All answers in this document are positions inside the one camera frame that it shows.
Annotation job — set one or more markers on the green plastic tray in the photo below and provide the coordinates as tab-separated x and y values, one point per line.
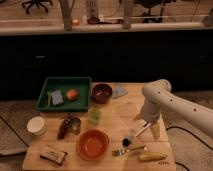
81	84

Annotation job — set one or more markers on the black office chair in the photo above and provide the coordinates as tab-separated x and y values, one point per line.
38	3
149	5

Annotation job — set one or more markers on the black office chair right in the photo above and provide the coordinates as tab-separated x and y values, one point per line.
149	5

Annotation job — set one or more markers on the dark brown bowl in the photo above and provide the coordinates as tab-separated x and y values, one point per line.
101	93

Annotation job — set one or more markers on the grey blue cloth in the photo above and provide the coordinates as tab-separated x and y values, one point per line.
118	92

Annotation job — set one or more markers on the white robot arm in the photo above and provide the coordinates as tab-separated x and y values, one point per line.
158	96

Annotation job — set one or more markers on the white round container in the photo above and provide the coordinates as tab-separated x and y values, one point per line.
37	126

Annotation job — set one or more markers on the orange bowl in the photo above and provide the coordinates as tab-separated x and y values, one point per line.
92	145

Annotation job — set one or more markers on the green plastic cup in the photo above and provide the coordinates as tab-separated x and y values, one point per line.
94	116

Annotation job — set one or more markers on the green stick in tray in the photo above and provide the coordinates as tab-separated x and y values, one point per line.
49	99

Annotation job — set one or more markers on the orange fruit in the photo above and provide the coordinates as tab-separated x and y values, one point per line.
72	94

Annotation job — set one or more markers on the silver fork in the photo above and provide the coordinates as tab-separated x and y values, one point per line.
121	152

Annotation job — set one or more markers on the small metal cup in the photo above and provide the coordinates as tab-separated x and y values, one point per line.
75	125

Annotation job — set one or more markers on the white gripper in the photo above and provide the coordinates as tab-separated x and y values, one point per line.
150	116

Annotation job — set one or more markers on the black-bristled brush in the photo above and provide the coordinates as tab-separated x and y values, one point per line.
127	140

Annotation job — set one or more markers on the blue sponge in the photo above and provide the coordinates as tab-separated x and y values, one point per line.
57	97

